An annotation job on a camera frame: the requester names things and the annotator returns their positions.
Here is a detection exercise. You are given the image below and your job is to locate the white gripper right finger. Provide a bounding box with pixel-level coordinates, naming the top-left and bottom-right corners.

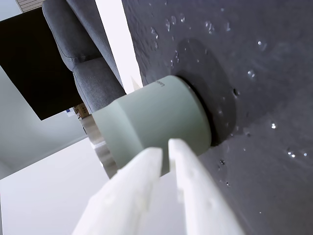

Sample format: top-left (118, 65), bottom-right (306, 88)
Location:
top-left (168, 138), bottom-right (246, 235)

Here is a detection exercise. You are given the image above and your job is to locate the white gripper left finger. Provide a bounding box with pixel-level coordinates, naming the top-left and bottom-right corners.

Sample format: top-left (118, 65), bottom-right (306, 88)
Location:
top-left (71, 146), bottom-right (163, 235)

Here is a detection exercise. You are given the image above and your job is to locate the pale green cup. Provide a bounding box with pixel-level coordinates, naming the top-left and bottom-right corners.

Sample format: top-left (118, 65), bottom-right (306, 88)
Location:
top-left (88, 74), bottom-right (212, 179)

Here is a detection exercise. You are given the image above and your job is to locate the cardboard box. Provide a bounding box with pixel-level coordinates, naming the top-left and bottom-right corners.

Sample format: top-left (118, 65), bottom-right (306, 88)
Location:
top-left (73, 103), bottom-right (90, 119)

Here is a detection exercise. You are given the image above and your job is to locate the dark grey table mat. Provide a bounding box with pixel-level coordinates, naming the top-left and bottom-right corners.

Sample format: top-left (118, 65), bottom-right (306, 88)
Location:
top-left (121, 0), bottom-right (313, 235)

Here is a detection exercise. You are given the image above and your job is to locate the grey fabric chair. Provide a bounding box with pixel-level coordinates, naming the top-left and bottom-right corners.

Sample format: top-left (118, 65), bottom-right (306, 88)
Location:
top-left (42, 0), bottom-right (128, 115)

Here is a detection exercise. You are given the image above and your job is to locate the black panel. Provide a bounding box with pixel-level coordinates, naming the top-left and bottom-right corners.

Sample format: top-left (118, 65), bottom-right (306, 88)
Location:
top-left (0, 6), bottom-right (85, 121)

